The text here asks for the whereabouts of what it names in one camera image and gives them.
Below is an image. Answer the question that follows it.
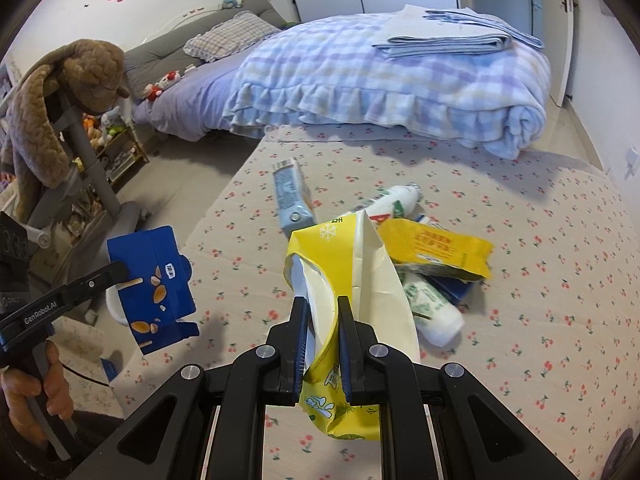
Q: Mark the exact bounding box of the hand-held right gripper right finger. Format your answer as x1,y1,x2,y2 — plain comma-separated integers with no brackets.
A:
337,296,576,480

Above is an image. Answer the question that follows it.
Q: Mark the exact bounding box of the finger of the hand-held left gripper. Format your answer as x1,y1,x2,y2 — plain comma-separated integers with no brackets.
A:
0,259,135,333

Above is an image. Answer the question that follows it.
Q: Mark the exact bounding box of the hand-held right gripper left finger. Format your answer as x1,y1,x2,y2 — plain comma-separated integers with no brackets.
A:
65,296,311,480

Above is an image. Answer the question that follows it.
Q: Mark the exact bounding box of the blue snack box nut print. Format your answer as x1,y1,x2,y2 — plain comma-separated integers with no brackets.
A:
106,226,201,357

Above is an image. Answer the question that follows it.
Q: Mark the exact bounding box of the large yellow snack bag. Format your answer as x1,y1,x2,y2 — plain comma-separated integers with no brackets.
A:
283,210,421,442

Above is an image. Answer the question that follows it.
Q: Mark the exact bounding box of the blue white carton box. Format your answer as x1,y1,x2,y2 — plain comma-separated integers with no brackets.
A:
427,272,473,306

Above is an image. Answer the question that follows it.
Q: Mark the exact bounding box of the yellow orange packet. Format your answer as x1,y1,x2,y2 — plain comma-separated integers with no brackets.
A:
376,218,495,281

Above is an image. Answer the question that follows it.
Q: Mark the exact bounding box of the blue toothpaste box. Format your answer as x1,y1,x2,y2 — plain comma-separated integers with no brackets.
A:
271,156,317,235

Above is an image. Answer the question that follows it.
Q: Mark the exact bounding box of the person's left hand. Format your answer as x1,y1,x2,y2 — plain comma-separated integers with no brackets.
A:
0,340,76,446

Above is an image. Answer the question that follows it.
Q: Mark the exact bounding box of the grey chair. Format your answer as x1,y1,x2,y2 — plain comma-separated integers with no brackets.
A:
20,92,153,321

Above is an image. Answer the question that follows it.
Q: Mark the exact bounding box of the brown plush rabbit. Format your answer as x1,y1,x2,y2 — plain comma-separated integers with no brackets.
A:
0,38,132,188

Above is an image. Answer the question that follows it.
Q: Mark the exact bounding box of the wooden toy shelf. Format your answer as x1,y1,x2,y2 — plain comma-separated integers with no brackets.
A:
70,105,151,186

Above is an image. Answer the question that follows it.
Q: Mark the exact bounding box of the purple bed sheet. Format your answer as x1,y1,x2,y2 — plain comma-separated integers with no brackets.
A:
132,57,261,141

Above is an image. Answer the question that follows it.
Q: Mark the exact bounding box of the grey padded headboard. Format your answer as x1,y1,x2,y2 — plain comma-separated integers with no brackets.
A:
122,0,281,96

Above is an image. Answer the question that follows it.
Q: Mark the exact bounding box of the blue plaid ruffled quilt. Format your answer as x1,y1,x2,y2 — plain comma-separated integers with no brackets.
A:
222,7,551,161

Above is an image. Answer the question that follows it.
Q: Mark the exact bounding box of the plaid pillow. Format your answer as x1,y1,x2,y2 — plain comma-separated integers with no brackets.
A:
183,11,281,63

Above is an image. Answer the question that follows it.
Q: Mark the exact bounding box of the folded grey-blue sheet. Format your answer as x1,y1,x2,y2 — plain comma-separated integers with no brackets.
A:
372,34,513,58

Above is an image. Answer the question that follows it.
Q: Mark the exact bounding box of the folded white blue-edged cloth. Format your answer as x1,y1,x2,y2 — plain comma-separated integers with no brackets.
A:
387,4,545,50

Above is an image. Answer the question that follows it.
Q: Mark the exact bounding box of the white door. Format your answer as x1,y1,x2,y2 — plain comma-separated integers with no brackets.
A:
527,0,575,107

